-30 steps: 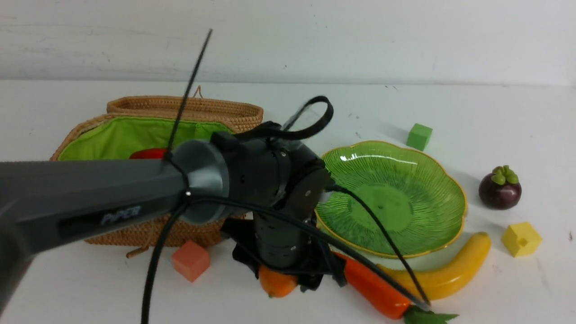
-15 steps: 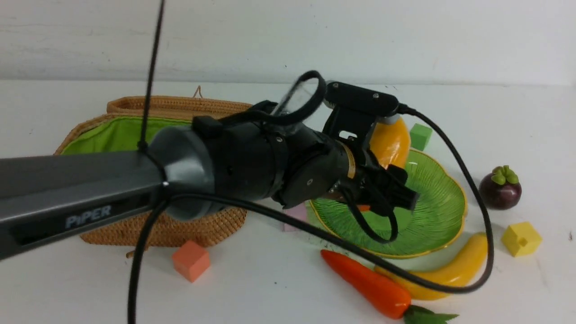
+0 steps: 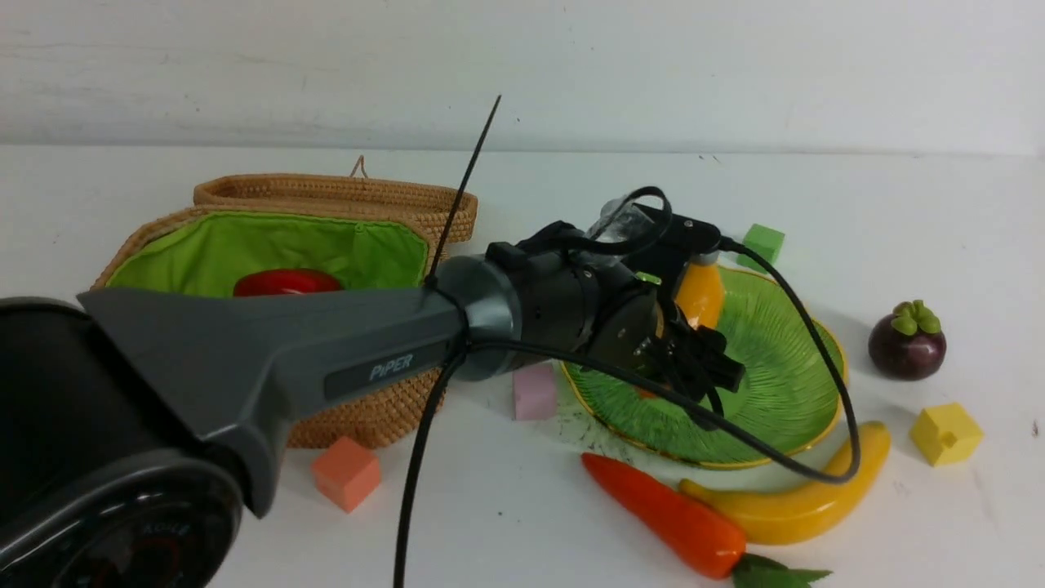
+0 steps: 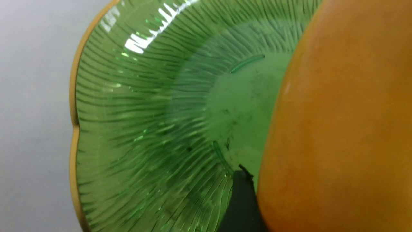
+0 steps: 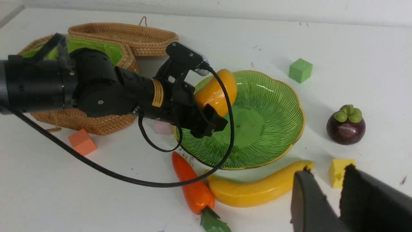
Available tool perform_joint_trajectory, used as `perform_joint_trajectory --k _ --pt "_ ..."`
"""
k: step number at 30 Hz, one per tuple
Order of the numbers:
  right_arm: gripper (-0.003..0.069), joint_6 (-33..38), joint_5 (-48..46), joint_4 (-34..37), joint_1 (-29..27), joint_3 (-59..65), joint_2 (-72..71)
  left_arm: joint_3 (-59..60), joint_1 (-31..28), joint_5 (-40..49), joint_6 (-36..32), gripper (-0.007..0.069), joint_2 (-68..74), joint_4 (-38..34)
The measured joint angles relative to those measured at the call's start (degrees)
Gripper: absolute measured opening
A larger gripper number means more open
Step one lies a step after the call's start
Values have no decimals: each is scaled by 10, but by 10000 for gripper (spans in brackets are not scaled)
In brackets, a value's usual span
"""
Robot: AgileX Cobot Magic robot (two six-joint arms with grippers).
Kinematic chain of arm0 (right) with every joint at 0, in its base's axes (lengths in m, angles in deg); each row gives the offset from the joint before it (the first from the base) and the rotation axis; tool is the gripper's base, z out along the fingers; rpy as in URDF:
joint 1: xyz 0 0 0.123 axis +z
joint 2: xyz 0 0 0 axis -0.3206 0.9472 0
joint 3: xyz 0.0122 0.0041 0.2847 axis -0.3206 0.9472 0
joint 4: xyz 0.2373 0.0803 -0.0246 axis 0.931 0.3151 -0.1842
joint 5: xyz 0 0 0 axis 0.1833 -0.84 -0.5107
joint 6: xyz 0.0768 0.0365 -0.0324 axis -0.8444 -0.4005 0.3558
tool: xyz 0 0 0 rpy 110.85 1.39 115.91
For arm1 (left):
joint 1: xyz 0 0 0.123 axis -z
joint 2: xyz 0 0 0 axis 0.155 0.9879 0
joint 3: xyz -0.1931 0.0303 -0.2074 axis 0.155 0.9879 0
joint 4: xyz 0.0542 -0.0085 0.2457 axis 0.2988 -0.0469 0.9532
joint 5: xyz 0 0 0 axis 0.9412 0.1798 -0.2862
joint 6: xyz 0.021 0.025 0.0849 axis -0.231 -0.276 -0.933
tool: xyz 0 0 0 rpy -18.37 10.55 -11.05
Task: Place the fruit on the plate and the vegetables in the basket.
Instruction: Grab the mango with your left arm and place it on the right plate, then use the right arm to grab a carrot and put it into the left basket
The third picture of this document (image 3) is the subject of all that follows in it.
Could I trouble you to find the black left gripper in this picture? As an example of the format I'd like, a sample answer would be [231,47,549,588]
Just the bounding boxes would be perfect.
[585,274,746,417]

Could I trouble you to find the orange yellow mango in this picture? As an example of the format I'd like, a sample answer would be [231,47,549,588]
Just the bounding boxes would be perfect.
[645,265,725,358]

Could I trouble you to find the orange carrot with green leaves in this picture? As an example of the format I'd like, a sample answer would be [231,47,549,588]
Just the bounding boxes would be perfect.
[580,452,832,587]

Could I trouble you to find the yellow banana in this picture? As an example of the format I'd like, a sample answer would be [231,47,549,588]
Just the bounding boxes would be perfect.
[678,421,892,545]

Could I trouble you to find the purple mangosteen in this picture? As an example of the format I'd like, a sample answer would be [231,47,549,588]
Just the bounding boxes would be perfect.
[867,299,947,381]

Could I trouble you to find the red bell pepper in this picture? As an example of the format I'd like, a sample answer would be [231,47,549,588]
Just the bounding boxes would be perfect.
[233,269,344,297]

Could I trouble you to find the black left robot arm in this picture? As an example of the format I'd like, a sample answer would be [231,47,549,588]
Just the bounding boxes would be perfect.
[2,238,745,587]

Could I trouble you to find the green leaf-shaped glass plate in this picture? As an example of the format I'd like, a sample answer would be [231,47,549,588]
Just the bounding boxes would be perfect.
[561,265,841,470]

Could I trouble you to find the green foam cube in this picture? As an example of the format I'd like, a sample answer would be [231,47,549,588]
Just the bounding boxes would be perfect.
[742,224,786,265]

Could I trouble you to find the pink foam cube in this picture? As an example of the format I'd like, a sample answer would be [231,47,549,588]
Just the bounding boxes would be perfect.
[513,362,558,421]

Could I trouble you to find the yellow foam cube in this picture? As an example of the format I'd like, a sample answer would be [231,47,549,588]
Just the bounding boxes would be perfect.
[909,402,985,466]

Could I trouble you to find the woven wicker basket lid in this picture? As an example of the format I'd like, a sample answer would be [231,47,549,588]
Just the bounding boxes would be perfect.
[193,157,458,239]

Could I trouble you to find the orange foam cube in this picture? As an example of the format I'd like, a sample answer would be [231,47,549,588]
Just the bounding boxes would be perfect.
[311,436,382,513]

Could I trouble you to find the woven wicker basket green lining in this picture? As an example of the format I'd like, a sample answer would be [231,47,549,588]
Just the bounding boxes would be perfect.
[94,205,443,449]

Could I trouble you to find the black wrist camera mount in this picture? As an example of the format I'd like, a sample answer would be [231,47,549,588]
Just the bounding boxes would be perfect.
[589,197,722,296]

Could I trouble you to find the black camera cable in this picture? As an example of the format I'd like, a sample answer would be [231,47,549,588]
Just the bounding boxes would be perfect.
[394,95,861,588]

